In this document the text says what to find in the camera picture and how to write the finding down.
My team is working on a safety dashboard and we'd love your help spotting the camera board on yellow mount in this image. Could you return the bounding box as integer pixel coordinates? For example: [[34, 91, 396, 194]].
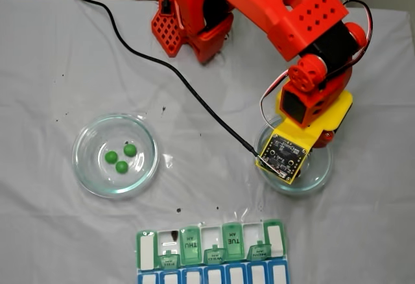
[[255, 124, 311, 185]]

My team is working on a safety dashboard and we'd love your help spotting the weekly pill organizer box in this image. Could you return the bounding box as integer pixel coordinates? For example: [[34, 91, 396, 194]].
[[134, 218, 291, 284]]

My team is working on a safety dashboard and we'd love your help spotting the white red servo wire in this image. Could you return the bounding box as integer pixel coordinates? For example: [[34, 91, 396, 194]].
[[261, 69, 290, 129], [342, 0, 374, 79]]

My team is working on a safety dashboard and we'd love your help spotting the clear glass bowl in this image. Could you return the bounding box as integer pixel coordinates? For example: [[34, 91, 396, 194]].
[[254, 115, 334, 196], [71, 112, 160, 200]]

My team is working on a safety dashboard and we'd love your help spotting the black camera cable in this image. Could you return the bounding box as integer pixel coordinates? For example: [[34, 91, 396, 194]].
[[64, 0, 260, 161]]

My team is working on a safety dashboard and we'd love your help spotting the white tablecloth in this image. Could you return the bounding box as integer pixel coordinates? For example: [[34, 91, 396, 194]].
[[0, 0, 415, 284]]

